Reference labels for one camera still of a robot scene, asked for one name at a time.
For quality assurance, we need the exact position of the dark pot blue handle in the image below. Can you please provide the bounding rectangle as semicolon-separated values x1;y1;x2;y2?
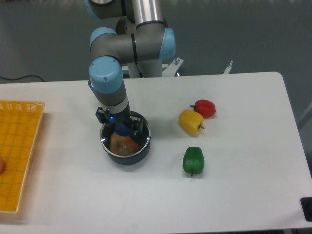
88;81;151;165

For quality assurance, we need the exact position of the yellow wicker basket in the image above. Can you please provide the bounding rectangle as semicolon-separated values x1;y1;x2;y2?
0;100;45;214

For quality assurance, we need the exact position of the golden pastry bread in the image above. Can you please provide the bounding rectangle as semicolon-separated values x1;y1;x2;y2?
110;132;141;156

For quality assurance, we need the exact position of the yellow bell pepper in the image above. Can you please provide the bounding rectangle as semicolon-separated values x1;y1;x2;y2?
178;110;204;137

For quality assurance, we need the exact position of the black object table corner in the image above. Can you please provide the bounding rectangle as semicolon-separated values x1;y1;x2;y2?
300;197;312;222

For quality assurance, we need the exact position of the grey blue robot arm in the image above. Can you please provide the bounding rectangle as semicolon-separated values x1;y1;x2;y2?
85;0;176;133

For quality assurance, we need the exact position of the black cable on floor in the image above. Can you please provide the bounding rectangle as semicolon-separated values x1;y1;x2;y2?
0;75;45;82

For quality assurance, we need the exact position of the red bell pepper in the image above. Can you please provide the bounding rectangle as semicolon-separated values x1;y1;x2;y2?
190;99;216;119

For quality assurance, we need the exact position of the glass pot lid blue knob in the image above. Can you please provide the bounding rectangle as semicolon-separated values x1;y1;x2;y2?
100;111;151;159

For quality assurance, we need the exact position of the green bell pepper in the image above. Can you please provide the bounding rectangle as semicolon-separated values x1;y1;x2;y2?
182;147;205;176

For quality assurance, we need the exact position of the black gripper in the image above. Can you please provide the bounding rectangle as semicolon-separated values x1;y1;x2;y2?
96;104;144;135

